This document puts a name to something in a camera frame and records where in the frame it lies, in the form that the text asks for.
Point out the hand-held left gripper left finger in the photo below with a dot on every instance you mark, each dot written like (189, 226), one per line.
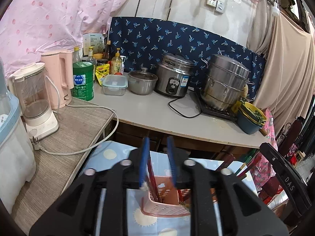
(145, 162)

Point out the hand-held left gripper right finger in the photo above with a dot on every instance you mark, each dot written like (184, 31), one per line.
(171, 162)

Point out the pink plastic utensil basket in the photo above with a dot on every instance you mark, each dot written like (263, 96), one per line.
(167, 209)

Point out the blue dotted tablecloth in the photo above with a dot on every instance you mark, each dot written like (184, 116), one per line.
(110, 152)

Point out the pink pineapple print apron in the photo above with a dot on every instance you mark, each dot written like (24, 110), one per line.
(267, 152)

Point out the dark wooden chair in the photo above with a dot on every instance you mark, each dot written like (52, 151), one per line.
(295, 132)

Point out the black induction cooker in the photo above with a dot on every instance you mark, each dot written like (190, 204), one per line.
(216, 113)

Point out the blue basin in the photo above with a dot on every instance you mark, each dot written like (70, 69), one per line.
(247, 126)

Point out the small pot with glass lid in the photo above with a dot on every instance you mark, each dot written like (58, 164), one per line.
(142, 83)

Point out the glass food container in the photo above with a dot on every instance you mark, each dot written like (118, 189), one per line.
(114, 86)

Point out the yellow basin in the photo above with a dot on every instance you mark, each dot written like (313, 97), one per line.
(251, 109)

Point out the steel rice cooker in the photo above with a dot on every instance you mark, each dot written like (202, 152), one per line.
(172, 76)

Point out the steel steamer pot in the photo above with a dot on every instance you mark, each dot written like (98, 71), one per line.
(224, 83)

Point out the yellow packet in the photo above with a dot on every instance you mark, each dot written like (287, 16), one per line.
(102, 75)

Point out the white pump bottle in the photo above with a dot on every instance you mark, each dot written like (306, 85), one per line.
(123, 65)

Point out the green tin can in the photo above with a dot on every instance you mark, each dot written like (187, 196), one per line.
(83, 83)

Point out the brown loofah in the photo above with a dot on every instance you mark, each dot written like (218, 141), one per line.
(245, 92)

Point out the yellow pump bottle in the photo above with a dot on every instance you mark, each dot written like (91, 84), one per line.
(116, 64)

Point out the dark jar with lid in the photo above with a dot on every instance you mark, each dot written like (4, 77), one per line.
(102, 62)

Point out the dark sauce bottle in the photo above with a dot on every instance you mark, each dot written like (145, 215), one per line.
(107, 50)

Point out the clear glass bottle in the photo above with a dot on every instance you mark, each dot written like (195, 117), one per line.
(90, 56)

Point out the white blender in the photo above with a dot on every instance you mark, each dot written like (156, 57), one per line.
(37, 108)

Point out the pink electric kettle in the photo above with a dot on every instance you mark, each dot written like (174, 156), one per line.
(55, 78)

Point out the navy floral cloth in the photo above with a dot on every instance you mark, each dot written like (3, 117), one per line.
(172, 36)

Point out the clear bottle yellow cap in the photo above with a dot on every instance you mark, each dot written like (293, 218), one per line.
(77, 55)

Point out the white carton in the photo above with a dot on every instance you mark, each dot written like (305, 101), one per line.
(92, 43)

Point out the white storage box blue lid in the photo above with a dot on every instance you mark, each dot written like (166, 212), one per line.
(12, 140)

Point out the pink printed curtain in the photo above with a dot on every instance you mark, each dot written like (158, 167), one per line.
(49, 17)

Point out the white light bulb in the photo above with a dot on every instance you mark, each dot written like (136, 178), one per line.
(276, 9)

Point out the dark hanging clothes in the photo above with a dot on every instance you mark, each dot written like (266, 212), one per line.
(302, 5)

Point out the white wall switch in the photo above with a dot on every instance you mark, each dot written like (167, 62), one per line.
(219, 7)

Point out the white wall socket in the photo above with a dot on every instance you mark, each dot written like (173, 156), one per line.
(211, 2)

